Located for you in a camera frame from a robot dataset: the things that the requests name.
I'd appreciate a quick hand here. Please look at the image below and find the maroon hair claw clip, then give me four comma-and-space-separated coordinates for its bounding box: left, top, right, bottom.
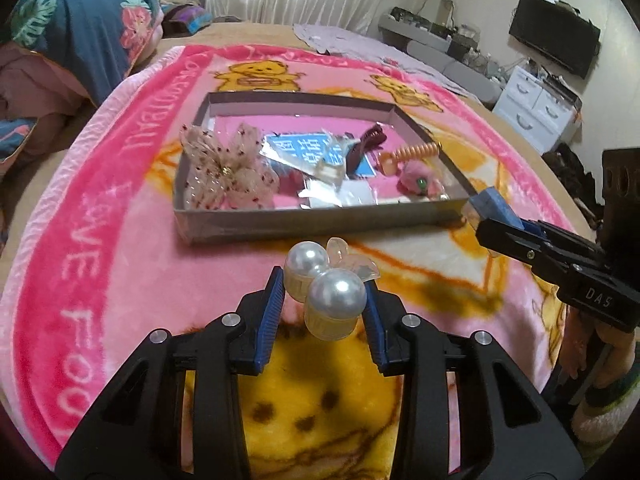
345, 124, 387, 178

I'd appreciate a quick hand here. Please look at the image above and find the black wall television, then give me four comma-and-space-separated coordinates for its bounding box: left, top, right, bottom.
508, 0, 602, 80

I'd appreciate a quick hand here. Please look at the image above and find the striped pillow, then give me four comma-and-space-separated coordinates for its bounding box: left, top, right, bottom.
162, 5, 213, 38

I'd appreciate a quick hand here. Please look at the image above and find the grey vanity desk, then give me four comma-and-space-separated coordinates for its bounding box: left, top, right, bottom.
377, 12, 506, 106

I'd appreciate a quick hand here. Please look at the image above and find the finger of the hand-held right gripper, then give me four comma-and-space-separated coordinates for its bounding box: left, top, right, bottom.
475, 217, 571, 286
522, 220, 603, 266

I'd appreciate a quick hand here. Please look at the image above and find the person's right forearm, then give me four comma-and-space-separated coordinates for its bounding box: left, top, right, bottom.
572, 380, 640, 468

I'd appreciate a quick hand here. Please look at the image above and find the clear plastic packaging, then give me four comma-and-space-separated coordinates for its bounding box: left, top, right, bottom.
257, 137, 381, 208

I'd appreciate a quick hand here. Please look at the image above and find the dark clothes heap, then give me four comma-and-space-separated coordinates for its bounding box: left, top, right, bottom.
542, 142, 608, 221

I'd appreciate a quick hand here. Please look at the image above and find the blue silver foil packet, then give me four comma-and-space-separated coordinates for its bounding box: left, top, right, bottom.
262, 132, 376, 181

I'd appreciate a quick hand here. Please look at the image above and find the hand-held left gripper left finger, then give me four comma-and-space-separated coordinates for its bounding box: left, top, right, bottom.
54, 266, 287, 480

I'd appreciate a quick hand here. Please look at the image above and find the lace flower hair accessory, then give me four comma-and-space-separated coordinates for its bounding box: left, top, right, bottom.
179, 122, 280, 211

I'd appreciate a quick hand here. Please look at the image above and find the blue floral quilt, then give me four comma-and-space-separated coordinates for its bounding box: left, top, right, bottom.
0, 0, 166, 161

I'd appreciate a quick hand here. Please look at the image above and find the person's right hand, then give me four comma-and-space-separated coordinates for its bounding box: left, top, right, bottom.
562, 305, 640, 386

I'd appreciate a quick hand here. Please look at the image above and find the pink fluffy hair tie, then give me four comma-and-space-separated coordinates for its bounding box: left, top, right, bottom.
397, 159, 446, 196

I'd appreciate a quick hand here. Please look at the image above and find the pink bear printed blanket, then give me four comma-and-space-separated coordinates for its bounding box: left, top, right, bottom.
0, 44, 596, 480

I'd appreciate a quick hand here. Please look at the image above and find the vanity mirror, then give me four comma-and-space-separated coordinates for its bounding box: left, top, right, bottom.
420, 0, 456, 26

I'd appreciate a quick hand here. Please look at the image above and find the purple printed sheet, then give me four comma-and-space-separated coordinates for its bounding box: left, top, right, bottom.
294, 22, 481, 106

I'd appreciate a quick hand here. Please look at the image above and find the white drawer cabinet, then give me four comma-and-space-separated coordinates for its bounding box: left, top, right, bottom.
492, 66, 583, 153

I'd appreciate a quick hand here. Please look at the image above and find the orange spiral hair tie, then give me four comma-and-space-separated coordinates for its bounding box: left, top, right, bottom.
377, 141, 443, 177

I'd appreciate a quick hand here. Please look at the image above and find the pearl hair clip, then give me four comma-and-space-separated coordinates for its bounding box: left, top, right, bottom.
282, 236, 382, 342

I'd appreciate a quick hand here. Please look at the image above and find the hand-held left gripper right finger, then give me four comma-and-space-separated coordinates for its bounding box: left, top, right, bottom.
362, 277, 586, 480

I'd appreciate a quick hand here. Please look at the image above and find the shallow cardboard box pink inside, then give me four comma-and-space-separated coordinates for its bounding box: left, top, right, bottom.
172, 91, 480, 246

